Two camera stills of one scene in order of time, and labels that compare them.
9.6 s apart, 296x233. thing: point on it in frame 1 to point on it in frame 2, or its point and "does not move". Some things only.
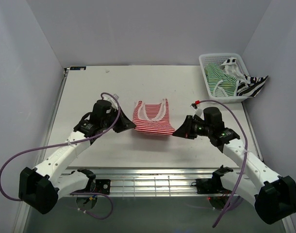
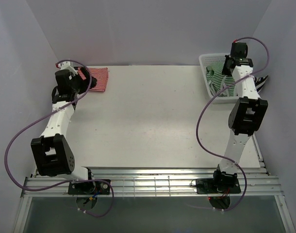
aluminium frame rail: (171, 182) does not move
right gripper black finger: (185, 130) to (228, 65)
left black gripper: (125, 124) to (85, 83)
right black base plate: (210, 186) does not move
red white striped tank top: (153, 119) to (101, 74)
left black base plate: (103, 186) does not move
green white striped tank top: (220, 84) does not move
